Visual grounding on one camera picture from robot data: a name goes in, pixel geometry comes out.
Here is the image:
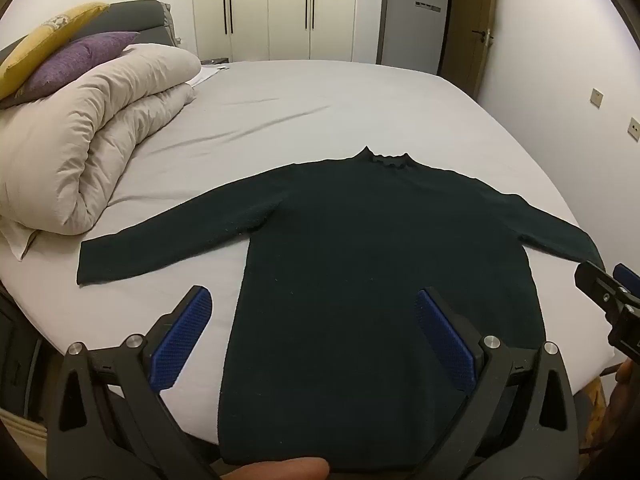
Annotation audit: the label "wooden door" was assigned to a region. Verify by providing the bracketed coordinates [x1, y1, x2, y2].
[439, 0, 499, 99]

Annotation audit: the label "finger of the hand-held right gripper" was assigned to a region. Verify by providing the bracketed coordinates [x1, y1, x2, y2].
[613, 263, 640, 297]
[574, 260, 632, 317]

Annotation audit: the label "dark green sweater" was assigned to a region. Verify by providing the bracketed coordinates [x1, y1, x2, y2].
[76, 146, 606, 473]

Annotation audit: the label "folded beige duvet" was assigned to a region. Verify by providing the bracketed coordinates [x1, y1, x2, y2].
[0, 44, 202, 236]

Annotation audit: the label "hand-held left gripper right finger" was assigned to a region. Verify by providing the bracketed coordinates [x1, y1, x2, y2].
[414, 287, 582, 480]

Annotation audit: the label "white papers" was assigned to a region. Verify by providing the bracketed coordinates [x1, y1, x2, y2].
[186, 64, 231, 87]

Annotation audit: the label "bed with grey sheet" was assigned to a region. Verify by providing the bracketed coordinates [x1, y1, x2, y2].
[0, 60, 620, 443]

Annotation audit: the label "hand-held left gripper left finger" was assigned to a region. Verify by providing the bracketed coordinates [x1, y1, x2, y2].
[46, 285, 217, 480]

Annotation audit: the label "yellow pillow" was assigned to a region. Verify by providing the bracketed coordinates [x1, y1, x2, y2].
[0, 2, 111, 102]

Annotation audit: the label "purple pillow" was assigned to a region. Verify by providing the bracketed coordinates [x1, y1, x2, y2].
[0, 31, 141, 110]

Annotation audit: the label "white pillow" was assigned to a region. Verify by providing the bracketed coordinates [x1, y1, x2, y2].
[0, 217, 43, 262]

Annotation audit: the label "grey padded headboard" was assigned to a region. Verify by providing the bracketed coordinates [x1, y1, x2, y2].
[0, 0, 180, 66]

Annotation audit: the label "cream wardrobe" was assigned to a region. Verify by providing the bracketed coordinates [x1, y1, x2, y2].
[191, 0, 390, 65]

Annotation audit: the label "person's left hand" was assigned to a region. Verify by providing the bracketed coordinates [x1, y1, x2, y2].
[220, 457, 331, 480]

